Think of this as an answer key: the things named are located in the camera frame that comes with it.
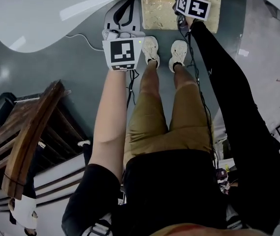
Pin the person's left leg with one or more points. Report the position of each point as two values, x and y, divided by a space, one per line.
149 82

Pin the person's right cream sneaker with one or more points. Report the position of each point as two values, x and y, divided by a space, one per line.
178 54

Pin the black suitcase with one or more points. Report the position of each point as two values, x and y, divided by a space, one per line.
2 107

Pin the person's leg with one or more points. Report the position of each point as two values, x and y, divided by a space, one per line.
149 82
183 79

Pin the person's right leg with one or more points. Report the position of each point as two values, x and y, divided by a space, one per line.
183 79

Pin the white oval table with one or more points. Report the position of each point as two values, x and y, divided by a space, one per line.
44 16

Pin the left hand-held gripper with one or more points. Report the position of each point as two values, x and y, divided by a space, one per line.
121 53

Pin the person's black shirt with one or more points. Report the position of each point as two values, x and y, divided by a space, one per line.
174 193

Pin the dark wooden slatted railing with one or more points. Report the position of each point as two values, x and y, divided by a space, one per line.
32 122

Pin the person's left forearm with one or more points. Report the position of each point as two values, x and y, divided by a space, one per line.
110 117

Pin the person's cream sneaker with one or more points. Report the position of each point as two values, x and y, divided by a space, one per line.
178 54
150 49

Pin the person's left cream sneaker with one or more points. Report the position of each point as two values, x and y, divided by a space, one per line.
150 49

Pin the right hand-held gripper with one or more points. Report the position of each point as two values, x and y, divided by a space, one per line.
196 7

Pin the person's khaki shorts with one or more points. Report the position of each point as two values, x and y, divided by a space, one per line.
149 131

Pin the gold upholstered stool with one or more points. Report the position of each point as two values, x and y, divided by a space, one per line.
159 11

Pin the white platform with brown trim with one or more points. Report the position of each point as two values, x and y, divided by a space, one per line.
56 181

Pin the person's right forearm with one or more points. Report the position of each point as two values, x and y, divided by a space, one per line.
221 72

